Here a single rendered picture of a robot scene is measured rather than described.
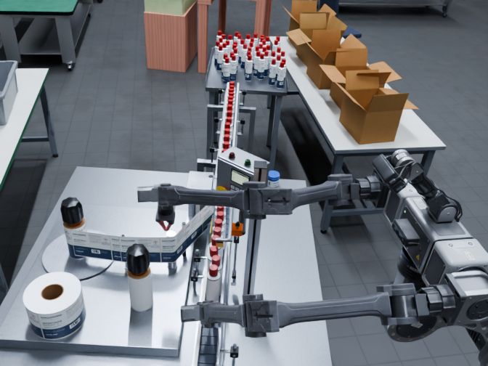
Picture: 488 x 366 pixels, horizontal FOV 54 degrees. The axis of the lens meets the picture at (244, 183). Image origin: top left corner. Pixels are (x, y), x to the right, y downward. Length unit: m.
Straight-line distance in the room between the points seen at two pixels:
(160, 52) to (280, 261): 4.30
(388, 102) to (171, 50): 3.48
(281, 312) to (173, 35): 5.08
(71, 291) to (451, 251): 1.30
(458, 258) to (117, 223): 1.55
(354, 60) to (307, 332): 2.46
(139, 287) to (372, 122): 2.00
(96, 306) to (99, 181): 0.93
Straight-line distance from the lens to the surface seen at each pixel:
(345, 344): 3.07
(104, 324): 1.97
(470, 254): 1.45
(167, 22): 6.01
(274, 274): 2.19
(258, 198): 1.39
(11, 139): 3.33
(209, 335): 1.90
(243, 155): 1.74
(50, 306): 1.88
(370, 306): 1.30
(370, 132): 3.32
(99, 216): 2.43
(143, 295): 1.91
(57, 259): 2.24
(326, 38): 4.27
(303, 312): 1.23
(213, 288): 1.89
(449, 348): 3.29
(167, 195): 1.64
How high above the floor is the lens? 2.41
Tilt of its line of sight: 36 degrees down
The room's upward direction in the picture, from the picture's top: 4 degrees clockwise
